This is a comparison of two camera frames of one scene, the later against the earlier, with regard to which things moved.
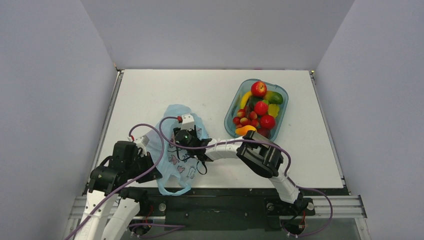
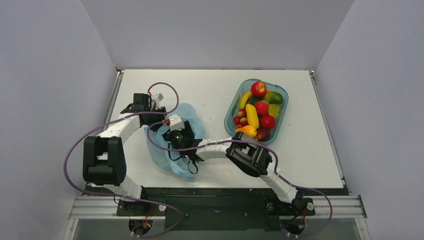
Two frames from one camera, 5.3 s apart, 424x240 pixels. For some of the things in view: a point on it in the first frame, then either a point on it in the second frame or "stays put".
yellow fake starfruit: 273,109 stays put
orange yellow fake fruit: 242,130 stays put
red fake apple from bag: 258,88 stays put
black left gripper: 152,175 to 157,128
